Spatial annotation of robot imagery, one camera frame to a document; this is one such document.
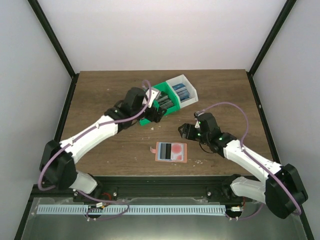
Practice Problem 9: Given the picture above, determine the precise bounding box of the pink leather card holder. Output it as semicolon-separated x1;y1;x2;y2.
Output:
149;142;188;163

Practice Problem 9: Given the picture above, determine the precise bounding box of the black credit card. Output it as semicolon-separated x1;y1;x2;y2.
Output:
159;142;172;160

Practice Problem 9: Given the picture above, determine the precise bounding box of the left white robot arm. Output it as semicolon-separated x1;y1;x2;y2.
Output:
38;87;166;202

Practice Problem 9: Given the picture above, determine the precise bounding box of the black card stack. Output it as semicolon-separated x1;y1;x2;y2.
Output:
157;91;174;109

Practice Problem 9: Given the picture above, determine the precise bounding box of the blue card stack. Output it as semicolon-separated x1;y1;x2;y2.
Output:
172;83;190;102

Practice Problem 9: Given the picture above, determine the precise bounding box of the left green bin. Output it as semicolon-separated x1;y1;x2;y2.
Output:
139;118;151;126

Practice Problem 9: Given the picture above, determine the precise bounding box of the green bin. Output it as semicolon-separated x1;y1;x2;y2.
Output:
139;118;151;126
153;81;181;116

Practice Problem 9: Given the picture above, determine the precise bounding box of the middle green bin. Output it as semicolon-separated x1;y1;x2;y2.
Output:
153;81;181;116

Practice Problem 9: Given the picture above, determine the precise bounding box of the white bin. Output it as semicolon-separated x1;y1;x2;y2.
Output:
165;74;199;109

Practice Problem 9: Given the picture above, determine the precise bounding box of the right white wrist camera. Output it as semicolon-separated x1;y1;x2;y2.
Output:
194;111;204;119

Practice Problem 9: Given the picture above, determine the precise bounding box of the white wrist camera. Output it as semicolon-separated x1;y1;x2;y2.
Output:
142;88;161;108
194;111;204;119

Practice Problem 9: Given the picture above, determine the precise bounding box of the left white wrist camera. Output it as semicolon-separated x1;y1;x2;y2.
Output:
142;88;161;108

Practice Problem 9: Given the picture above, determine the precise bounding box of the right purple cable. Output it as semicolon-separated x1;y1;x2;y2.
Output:
197;101;303;221

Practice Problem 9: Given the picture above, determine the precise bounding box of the purple cable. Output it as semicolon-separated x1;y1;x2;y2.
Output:
197;101;303;221
37;79;156;222

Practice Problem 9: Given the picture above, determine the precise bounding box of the black aluminium front rail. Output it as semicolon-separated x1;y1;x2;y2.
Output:
32;176;296;201

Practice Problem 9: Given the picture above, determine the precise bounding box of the light blue cable duct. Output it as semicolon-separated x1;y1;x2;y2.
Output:
36;204;226;216

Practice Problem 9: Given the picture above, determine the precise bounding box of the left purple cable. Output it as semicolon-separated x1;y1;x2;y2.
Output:
37;79;156;222

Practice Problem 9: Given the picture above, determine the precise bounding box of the right black frame post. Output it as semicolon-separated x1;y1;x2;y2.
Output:
248;0;298;78

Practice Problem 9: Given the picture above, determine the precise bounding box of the black frame post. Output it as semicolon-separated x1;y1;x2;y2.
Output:
26;0;77;79
248;0;298;78

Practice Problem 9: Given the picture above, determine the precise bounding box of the left black frame post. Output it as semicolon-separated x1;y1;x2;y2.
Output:
26;0;77;79

